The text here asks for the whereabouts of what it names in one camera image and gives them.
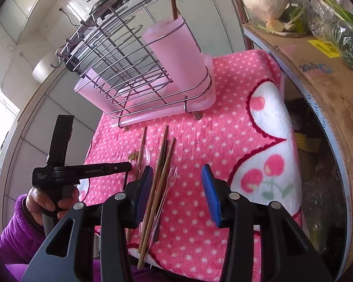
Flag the black wok with lid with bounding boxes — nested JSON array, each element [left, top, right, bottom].
[[89, 0, 124, 20]]

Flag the green vegetables in bags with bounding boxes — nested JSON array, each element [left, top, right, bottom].
[[257, 0, 353, 73]]

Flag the gold metal spoon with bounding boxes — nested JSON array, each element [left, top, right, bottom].
[[128, 151, 139, 162]]

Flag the wooden chopstick short dark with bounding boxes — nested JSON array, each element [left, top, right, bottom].
[[153, 140, 168, 242]]

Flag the pink plastic drip tray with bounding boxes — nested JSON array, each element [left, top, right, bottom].
[[74, 54, 216, 127]]

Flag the clear plastic spoon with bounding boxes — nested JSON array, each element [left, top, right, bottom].
[[135, 144, 151, 180]]

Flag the cardboard covered shelf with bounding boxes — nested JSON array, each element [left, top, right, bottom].
[[243, 23, 353, 277]]

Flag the chrome wire utensil rack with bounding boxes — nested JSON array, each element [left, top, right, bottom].
[[55, 0, 236, 130]]

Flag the pink utensil cup right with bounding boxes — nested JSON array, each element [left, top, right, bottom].
[[142, 16, 209, 98]]

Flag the purple fleece sleeve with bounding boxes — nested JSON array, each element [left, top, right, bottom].
[[0, 194, 171, 281]]

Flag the person's left hand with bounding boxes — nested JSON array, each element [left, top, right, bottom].
[[25, 187, 79, 225]]

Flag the wooden chopstick tall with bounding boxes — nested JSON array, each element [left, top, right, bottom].
[[138, 125, 169, 253]]

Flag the pink polka dot blanket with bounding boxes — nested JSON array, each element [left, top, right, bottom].
[[85, 50, 302, 281]]

